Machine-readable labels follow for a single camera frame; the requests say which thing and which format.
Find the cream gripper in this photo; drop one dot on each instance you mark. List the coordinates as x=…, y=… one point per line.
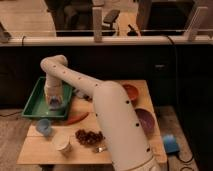
x=55, y=92

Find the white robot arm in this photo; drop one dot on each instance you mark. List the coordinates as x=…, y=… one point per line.
x=124, y=136

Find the green plastic tray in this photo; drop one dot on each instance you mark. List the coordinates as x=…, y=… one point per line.
x=37, y=108

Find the orange carrot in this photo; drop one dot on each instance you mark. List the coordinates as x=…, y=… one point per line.
x=76, y=118

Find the light blue cup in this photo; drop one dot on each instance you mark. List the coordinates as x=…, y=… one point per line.
x=43, y=126

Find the white paper cup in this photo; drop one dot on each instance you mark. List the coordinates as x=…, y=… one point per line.
x=61, y=142

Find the wooden table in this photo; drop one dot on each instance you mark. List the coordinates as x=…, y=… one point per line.
x=39, y=150

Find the bunch of dark grapes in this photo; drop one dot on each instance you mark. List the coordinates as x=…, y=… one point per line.
x=88, y=138

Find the metal spoon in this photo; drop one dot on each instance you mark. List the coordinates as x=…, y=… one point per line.
x=99, y=149

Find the orange bowl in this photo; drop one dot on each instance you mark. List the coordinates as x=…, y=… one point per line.
x=131, y=91

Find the black office chair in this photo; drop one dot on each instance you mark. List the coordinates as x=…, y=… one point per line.
x=110, y=19

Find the purple bowl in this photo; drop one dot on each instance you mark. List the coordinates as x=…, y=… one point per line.
x=146, y=119

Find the white horizontal rail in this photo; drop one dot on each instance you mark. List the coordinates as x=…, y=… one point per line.
x=106, y=41

